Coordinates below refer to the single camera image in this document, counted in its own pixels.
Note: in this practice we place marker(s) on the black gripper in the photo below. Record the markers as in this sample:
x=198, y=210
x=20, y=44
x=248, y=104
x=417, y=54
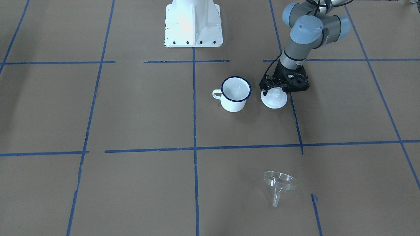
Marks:
x=280, y=71

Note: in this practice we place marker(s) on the white enamel mug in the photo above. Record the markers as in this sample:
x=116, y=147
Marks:
x=233, y=93

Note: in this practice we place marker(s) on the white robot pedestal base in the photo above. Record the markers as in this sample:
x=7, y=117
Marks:
x=193, y=23

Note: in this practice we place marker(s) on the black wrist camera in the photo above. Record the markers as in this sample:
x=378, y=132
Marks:
x=298, y=82

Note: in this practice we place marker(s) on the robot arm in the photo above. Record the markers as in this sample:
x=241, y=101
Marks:
x=311, y=28

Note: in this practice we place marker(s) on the clear plastic funnel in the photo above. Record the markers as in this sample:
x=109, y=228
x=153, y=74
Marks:
x=279, y=183

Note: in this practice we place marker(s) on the white mug lid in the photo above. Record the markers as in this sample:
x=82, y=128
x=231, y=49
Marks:
x=275, y=98

